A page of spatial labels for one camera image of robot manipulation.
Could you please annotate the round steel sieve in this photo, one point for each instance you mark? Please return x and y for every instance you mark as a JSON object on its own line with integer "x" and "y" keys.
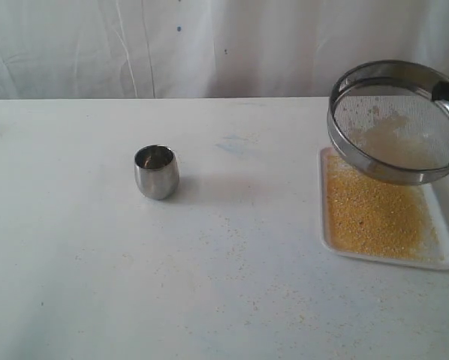
{"x": 402, "y": 86}

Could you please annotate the yellow grain powder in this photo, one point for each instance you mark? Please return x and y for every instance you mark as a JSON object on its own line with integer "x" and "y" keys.
{"x": 383, "y": 137}

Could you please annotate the stainless steel cup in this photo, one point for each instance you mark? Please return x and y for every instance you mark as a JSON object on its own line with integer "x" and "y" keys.
{"x": 156, "y": 171}

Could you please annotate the white square plastic tray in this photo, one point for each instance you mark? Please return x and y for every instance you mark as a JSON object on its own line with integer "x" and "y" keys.
{"x": 446, "y": 247}

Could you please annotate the white backdrop curtain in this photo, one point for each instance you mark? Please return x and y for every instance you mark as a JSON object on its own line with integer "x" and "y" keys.
{"x": 208, "y": 49}

